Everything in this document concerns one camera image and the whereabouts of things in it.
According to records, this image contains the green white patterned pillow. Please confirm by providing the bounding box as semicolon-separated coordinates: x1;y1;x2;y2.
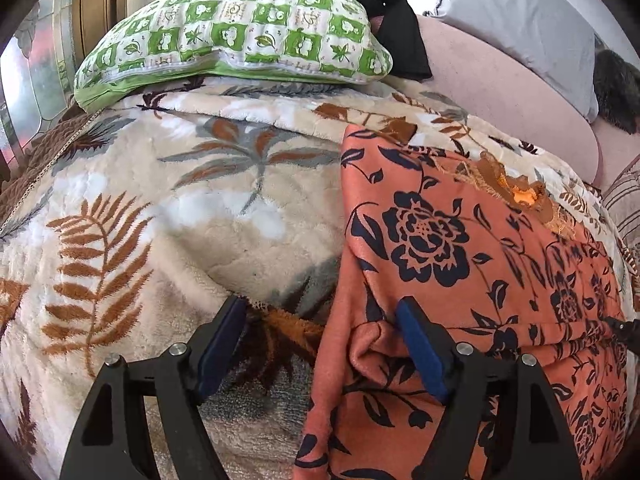
74;0;393;113

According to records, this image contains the dark furry cushion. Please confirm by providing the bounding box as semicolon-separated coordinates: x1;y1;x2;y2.
593;49;639;134

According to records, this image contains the orange floral print garment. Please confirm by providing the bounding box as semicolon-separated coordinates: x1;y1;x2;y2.
293;126;628;479

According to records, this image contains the striped beige pillow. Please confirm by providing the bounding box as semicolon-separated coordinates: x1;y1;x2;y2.
603;157;640;255

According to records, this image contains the grey pillow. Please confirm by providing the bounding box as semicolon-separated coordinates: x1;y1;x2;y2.
433;0;600;124

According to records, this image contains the cream leaf-pattern fleece blanket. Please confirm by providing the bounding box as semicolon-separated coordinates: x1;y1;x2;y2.
1;77;634;479

